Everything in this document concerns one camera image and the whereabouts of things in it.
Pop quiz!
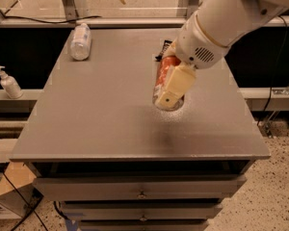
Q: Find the red coke can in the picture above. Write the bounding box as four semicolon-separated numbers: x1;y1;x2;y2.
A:
152;56;183;112

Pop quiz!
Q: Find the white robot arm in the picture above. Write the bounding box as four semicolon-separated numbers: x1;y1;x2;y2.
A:
153;0;289;111

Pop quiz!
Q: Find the clear blue plastic bottle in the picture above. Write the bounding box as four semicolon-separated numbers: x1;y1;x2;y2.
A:
70;23;92;61

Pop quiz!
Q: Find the black cable on floor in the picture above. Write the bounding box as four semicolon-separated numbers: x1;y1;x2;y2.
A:
0;149;51;231

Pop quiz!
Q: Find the black snack packet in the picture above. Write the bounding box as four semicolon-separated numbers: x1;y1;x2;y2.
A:
155;39;172;62

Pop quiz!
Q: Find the white pump dispenser bottle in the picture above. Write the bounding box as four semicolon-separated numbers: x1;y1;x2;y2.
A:
0;65;23;99

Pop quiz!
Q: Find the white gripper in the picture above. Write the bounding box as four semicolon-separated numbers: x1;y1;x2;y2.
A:
162;13;229;99

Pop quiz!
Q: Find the black cable on shelf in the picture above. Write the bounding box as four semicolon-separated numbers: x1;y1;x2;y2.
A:
0;0;103;25

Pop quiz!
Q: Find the grey metal bracket left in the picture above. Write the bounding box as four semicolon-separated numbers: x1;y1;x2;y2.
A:
62;0;89;20

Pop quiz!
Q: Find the cardboard box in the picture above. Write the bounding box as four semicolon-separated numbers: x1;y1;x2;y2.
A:
0;163;36;219

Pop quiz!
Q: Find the grey drawer cabinet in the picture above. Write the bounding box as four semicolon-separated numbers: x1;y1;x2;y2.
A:
13;29;269;231

